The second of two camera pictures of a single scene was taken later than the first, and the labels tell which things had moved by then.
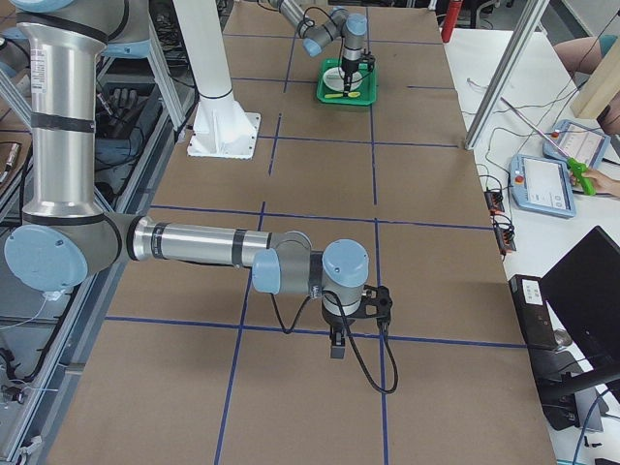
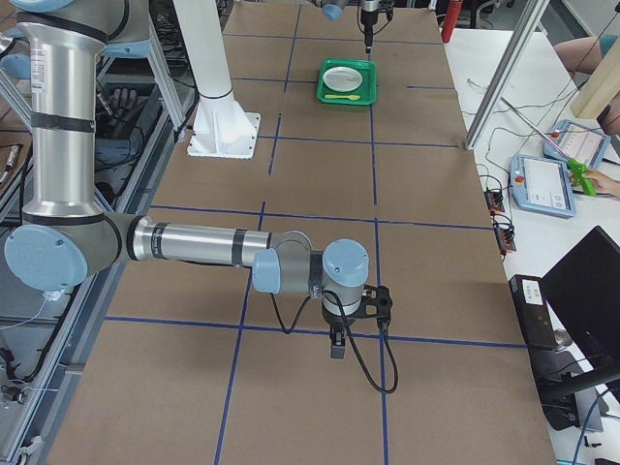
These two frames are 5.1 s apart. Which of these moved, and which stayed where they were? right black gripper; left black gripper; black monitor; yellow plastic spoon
Moved: left black gripper
Stayed: right black gripper; black monitor; yellow plastic spoon
